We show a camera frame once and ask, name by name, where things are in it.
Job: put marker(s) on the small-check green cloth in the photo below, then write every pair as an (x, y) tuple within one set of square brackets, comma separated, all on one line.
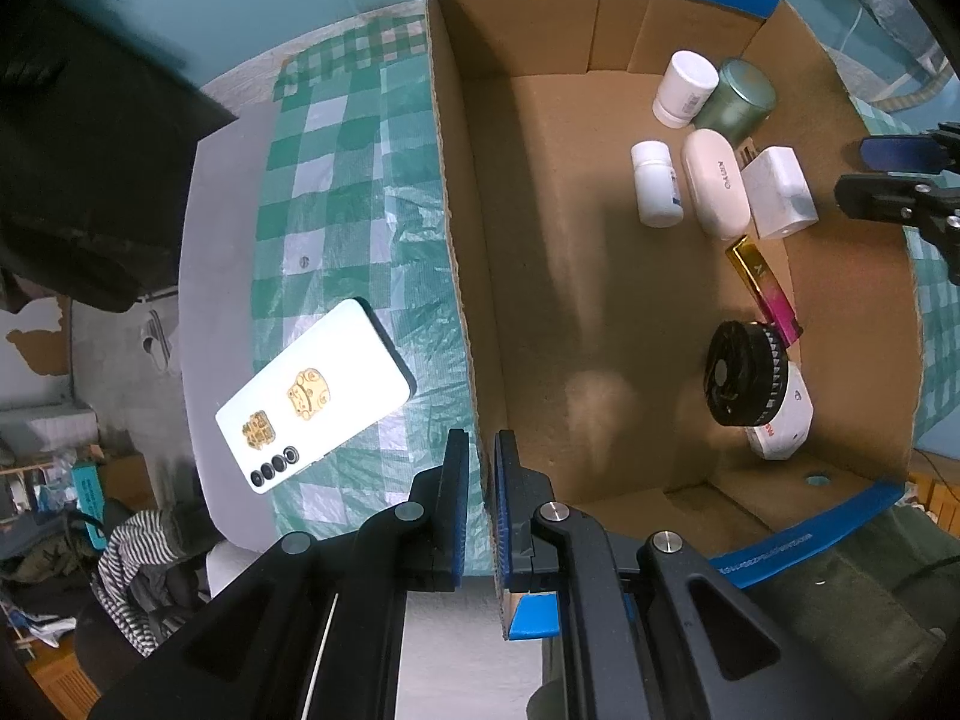
[(337, 52)]

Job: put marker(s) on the white slipper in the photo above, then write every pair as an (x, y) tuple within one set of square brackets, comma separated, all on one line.
[(154, 337)]

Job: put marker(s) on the teal carton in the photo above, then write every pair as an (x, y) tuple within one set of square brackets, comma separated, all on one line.
[(86, 499)]

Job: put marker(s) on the blue-rimmed cardboard box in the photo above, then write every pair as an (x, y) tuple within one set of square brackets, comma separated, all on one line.
[(585, 277)]

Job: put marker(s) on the striped grey cloth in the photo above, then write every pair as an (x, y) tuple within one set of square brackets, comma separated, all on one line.
[(135, 562)]

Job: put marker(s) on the green round jar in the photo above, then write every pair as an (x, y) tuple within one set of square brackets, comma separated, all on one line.
[(742, 97)]

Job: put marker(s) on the white pill bottle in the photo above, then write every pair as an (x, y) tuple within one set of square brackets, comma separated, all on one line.
[(682, 86), (656, 184)]

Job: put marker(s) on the black round mini fan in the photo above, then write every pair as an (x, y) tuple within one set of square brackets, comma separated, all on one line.
[(746, 371)]

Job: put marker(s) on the white octagonal box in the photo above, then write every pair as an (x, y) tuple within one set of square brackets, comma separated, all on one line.
[(787, 420)]

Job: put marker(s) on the white oval case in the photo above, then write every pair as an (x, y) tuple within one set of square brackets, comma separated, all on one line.
[(714, 184)]

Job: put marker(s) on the pink and gold bar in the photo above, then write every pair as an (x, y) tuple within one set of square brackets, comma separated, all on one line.
[(765, 289)]

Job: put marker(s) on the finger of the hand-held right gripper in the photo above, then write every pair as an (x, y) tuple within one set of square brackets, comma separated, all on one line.
[(900, 152), (885, 196)]

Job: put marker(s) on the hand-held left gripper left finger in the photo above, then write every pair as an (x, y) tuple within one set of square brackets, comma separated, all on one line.
[(454, 510)]

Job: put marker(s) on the white smartphone with gold stickers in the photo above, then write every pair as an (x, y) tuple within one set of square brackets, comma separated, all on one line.
[(315, 390)]

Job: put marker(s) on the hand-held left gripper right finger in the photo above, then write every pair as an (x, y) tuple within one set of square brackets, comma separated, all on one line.
[(502, 510)]

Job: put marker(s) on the white square box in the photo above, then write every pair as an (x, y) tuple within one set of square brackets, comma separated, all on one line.
[(780, 191)]

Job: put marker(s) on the black cloth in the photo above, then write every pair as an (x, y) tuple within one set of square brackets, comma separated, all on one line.
[(90, 150)]

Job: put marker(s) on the orange wooden furniture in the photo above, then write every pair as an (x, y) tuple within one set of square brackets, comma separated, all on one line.
[(934, 499)]

